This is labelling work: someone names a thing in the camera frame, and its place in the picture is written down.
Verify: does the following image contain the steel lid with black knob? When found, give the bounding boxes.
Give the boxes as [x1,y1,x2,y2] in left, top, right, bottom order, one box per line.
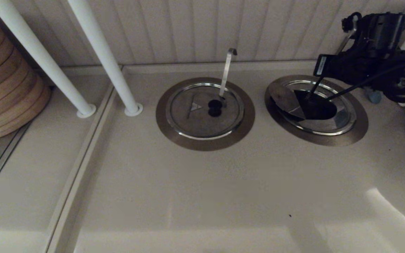
[269,80,358,136]
[165,83,244,140]

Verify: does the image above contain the blue plastic spoon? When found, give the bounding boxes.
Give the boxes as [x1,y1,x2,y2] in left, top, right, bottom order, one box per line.
[364,86,382,104]

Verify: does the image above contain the white support pole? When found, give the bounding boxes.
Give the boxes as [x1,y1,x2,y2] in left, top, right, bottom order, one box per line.
[0,0,96,118]
[67,0,143,117]

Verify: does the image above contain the stacked bamboo steamer baskets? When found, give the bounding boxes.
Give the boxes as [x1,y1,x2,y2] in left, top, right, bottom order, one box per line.
[0,17,51,142]

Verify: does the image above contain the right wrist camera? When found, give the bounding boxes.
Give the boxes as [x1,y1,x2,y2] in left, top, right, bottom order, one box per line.
[341,12,362,35]

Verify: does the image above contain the steel well rim ring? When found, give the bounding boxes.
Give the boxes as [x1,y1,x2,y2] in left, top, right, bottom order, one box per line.
[264,75,369,147]
[155,77,255,151]

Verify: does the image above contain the left steel ladle handle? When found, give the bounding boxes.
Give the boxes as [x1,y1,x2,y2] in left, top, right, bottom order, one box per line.
[219,48,238,99]

